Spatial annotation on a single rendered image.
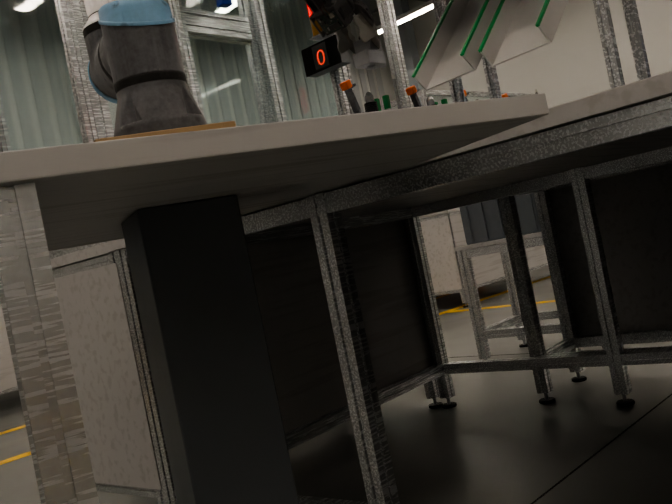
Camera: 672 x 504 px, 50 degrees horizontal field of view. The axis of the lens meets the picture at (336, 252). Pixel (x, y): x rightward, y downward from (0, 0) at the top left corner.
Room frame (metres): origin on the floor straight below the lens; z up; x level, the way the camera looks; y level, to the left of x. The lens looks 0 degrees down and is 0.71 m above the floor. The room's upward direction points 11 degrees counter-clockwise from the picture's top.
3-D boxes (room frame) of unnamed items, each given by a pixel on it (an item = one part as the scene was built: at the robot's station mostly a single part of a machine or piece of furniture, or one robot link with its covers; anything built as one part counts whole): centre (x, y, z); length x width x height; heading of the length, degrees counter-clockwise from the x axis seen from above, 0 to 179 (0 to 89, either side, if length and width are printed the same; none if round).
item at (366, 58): (1.62, -0.17, 1.14); 0.08 x 0.04 x 0.07; 139
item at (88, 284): (2.67, 0.37, 0.43); 1.39 x 0.63 x 0.86; 139
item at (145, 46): (1.18, 0.25, 1.11); 0.13 x 0.12 x 0.14; 27
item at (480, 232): (3.59, -1.01, 0.73); 0.62 x 0.42 x 0.23; 49
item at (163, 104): (1.18, 0.24, 0.99); 0.15 x 0.15 x 0.10
